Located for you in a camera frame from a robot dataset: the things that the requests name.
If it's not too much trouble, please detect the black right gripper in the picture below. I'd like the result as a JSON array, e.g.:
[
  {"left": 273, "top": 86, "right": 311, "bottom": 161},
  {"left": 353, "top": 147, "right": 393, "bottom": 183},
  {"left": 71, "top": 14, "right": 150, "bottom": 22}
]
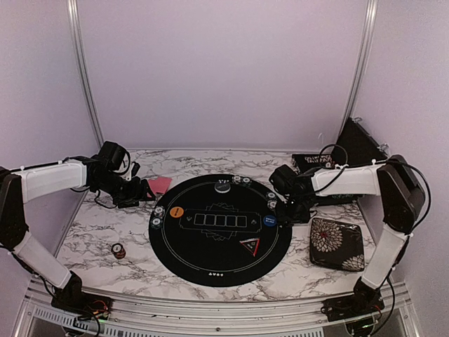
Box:
[{"left": 275, "top": 196, "right": 311, "bottom": 225}]

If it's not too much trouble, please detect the red poker chip stack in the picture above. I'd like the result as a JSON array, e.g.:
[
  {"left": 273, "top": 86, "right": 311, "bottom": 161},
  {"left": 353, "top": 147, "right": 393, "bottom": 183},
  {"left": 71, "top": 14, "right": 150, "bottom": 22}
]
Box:
[{"left": 111, "top": 243, "right": 126, "bottom": 260}]

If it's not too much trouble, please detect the black dealer button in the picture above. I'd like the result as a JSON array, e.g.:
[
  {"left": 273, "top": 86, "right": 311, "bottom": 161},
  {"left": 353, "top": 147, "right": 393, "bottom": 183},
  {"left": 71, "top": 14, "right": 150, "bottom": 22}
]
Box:
[{"left": 214, "top": 181, "right": 231, "bottom": 194}]

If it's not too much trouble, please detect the red triangle all-in marker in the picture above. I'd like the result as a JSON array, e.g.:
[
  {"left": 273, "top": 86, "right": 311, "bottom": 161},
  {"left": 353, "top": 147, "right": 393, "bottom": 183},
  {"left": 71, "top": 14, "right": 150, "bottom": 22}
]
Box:
[{"left": 239, "top": 237, "right": 260, "bottom": 257}]

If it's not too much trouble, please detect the orange big blind button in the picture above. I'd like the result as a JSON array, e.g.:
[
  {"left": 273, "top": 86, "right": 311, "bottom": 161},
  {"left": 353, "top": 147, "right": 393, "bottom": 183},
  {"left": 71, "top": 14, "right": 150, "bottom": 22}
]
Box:
[{"left": 169, "top": 206, "right": 185, "bottom": 218}]

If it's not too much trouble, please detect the black poker chip case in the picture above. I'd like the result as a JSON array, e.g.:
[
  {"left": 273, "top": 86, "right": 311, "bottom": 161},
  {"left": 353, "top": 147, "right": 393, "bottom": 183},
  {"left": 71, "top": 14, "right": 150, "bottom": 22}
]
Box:
[{"left": 291, "top": 117, "right": 389, "bottom": 206}]

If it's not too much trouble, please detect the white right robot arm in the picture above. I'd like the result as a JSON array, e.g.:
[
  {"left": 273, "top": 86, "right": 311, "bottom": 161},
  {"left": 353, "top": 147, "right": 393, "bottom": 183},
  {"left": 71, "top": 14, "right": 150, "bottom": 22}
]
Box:
[{"left": 269, "top": 154, "right": 432, "bottom": 315}]

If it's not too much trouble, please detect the blue small blind button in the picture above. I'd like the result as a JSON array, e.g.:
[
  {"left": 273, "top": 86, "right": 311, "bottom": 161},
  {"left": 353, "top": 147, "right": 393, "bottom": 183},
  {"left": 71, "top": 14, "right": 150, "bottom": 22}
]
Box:
[{"left": 263, "top": 215, "right": 278, "bottom": 227}]

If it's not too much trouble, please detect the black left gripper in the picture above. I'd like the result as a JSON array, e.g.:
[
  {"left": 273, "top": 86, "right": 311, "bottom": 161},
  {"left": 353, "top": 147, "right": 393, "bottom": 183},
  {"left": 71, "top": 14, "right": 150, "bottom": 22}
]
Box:
[{"left": 94, "top": 172, "right": 155, "bottom": 209}]

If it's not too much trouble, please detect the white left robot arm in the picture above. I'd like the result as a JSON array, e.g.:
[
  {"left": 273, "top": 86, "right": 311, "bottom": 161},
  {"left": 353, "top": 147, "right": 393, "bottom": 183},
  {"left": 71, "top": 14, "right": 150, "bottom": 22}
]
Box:
[{"left": 1, "top": 141, "right": 155, "bottom": 312}]

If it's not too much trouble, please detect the floral patterned pouch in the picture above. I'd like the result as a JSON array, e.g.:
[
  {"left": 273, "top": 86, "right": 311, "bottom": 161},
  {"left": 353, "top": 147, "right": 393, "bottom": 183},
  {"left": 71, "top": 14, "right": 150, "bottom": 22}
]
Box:
[{"left": 309, "top": 218, "right": 365, "bottom": 272}]

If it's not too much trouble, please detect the round black poker mat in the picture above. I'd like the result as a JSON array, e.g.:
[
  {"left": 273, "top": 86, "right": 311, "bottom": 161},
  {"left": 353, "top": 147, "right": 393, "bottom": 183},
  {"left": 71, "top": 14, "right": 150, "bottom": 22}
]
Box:
[{"left": 148, "top": 174, "right": 293, "bottom": 287}]

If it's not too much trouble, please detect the red playing card deck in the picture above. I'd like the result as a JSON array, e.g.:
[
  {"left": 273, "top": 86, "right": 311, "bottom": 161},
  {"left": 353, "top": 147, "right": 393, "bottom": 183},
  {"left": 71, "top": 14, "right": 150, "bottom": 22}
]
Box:
[{"left": 147, "top": 176, "right": 172, "bottom": 194}]

